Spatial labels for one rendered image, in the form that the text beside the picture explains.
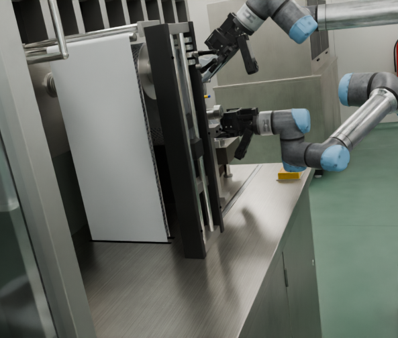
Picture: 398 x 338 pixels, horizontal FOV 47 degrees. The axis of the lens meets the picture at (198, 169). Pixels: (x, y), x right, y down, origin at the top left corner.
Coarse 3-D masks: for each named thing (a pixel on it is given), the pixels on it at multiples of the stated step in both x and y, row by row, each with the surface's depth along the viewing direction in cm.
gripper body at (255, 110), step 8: (224, 112) 146; (232, 112) 142; (240, 112) 145; (248, 112) 144; (256, 112) 144; (224, 120) 145; (232, 120) 143; (240, 120) 144; (248, 120) 144; (256, 120) 141; (224, 128) 146; (232, 128) 145; (240, 128) 145; (248, 128) 144; (256, 128) 141; (232, 136) 145; (240, 136) 146
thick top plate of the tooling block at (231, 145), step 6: (234, 138) 166; (228, 144) 159; (234, 144) 164; (216, 150) 157; (222, 150) 156; (228, 150) 157; (234, 150) 164; (222, 156) 157; (228, 156) 157; (222, 162) 157; (228, 162) 157
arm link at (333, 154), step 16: (384, 80) 147; (384, 96) 143; (368, 112) 139; (384, 112) 141; (352, 128) 135; (368, 128) 138; (320, 144) 133; (336, 144) 131; (352, 144) 134; (304, 160) 136; (320, 160) 130; (336, 160) 127
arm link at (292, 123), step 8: (272, 112) 140; (280, 112) 139; (288, 112) 138; (296, 112) 137; (304, 112) 136; (272, 120) 139; (280, 120) 138; (288, 120) 137; (296, 120) 136; (304, 120) 135; (272, 128) 139; (280, 128) 139; (288, 128) 137; (296, 128) 137; (304, 128) 136; (280, 136) 141; (288, 136) 138; (296, 136) 138
